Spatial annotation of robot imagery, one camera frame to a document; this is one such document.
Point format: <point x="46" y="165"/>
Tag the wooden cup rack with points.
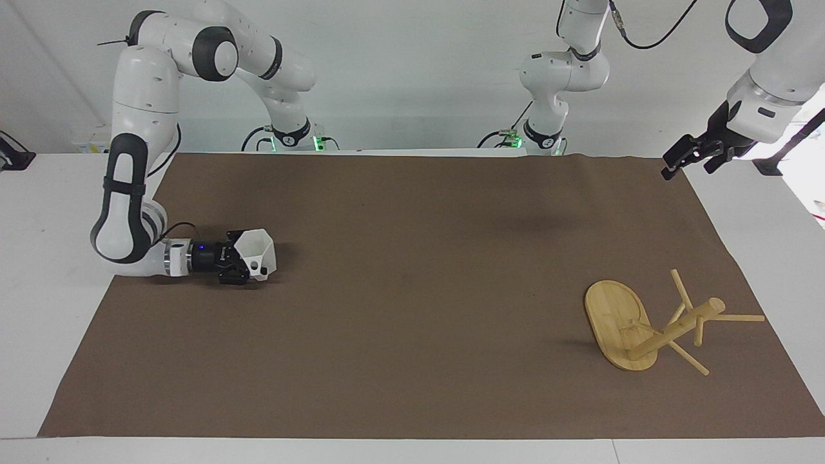
<point x="622" y="332"/>

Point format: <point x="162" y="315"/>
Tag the white faceted cup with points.
<point x="261" y="252"/>

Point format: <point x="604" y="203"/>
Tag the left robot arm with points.
<point x="567" y="67"/>

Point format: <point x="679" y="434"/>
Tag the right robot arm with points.
<point x="145" y="90"/>

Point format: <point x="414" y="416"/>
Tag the black stand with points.
<point x="789" y="145"/>
<point x="13" y="158"/>

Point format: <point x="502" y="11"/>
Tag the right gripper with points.
<point x="205" y="256"/>

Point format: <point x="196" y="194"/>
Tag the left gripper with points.
<point x="728" y="132"/>

